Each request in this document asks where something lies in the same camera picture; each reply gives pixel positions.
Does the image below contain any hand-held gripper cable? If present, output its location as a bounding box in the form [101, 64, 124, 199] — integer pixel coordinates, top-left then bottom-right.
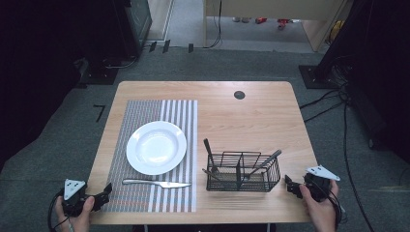
[327, 188, 348, 228]
[47, 189, 73, 232]

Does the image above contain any left hand-held gripper cable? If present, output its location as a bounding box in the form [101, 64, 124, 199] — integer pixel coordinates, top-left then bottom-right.
[47, 189, 73, 232]

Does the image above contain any black floor cable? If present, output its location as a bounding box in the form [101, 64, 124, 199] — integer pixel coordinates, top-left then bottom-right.
[299, 88, 342, 110]
[303, 100, 345, 124]

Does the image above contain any silver table knife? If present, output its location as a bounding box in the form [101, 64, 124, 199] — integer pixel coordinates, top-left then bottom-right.
[122, 178, 192, 189]

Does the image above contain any black hanging cable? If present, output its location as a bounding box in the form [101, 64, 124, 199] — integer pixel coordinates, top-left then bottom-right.
[202, 0, 224, 50]

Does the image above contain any light wooden cabinet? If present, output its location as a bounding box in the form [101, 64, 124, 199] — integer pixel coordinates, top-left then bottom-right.
[202, 0, 354, 53]

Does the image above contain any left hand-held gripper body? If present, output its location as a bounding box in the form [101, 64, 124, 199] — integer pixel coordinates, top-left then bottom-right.
[61, 178, 89, 218]

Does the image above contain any person's left hand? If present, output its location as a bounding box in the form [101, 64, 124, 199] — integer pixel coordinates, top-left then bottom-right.
[54, 195, 97, 232]

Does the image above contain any black wire cutlery basket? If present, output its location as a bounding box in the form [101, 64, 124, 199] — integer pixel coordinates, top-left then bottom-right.
[202, 151, 282, 193]

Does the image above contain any dark-handled utensil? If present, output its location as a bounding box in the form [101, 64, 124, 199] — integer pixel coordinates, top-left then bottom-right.
[201, 167, 224, 182]

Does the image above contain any right hand-held gripper cable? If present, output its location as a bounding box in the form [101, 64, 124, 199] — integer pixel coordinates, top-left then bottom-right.
[327, 188, 348, 228]

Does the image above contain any dark-handled fork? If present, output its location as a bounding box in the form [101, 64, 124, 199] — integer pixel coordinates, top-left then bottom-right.
[203, 137, 220, 175]

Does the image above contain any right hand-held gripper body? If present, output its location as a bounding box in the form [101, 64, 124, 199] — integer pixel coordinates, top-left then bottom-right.
[303, 164, 341, 203]

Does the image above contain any dark glass cabinet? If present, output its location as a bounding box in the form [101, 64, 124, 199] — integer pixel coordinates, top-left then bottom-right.
[124, 0, 154, 60]

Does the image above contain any person's right hand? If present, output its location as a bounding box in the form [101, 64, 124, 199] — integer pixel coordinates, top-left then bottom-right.
[298, 179, 340, 232]

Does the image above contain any dark-handled spoon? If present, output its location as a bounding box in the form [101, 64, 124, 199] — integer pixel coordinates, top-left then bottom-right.
[246, 149, 283, 182]

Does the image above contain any black stand base plate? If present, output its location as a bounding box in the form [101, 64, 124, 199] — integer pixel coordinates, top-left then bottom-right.
[76, 66, 120, 88]
[298, 64, 342, 90]

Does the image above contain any striped woven placemat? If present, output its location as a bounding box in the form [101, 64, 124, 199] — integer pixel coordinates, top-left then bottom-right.
[102, 99, 199, 214]

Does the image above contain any white round plate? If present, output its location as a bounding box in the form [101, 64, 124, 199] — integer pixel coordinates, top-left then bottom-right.
[126, 120, 188, 176]

